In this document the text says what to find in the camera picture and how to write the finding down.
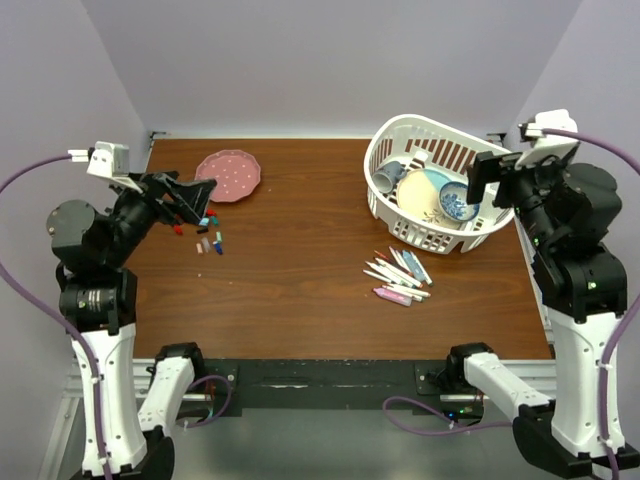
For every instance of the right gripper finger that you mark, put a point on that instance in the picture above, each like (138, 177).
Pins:
(481, 172)
(507, 173)

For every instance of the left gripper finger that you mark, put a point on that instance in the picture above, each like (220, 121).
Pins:
(191, 199)
(159, 184)

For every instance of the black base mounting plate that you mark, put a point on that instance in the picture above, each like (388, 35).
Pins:
(331, 385)

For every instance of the blue patterned bowl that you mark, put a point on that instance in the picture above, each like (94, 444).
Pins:
(452, 199)

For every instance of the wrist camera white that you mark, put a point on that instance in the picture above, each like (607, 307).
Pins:
(544, 145)
(109, 162)

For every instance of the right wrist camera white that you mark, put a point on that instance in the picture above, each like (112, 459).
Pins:
(544, 145)

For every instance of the grey blue mug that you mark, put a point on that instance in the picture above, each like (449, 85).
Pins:
(386, 178)

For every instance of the light blue highlighter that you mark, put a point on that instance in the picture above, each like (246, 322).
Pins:
(413, 266)

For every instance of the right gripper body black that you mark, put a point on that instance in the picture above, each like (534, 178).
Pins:
(525, 197)

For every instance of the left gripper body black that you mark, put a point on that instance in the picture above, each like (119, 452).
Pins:
(161, 207)

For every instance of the aluminium frame rail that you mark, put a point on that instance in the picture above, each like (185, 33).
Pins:
(121, 381)

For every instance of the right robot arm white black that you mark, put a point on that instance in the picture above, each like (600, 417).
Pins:
(565, 209)

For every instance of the pink polka dot plate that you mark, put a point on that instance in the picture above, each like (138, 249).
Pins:
(236, 172)

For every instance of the pale yellow blue plate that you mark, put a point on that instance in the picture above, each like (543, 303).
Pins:
(418, 194)

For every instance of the grey marker near right gripper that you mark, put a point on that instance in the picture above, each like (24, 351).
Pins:
(417, 295)

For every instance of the peach cap acrylic marker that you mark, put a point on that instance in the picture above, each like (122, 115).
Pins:
(400, 285)

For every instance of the purple pink highlighter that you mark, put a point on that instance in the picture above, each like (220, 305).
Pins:
(393, 296)

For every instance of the white plastic basket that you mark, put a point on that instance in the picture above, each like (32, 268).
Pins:
(422, 143)

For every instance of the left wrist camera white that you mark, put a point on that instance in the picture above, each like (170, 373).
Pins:
(109, 162)

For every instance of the red clear pen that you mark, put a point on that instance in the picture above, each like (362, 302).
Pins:
(387, 257)

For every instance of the mint cap acrylic marker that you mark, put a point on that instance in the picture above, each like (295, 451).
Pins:
(378, 276)

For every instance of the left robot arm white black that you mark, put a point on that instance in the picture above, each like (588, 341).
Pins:
(98, 295)

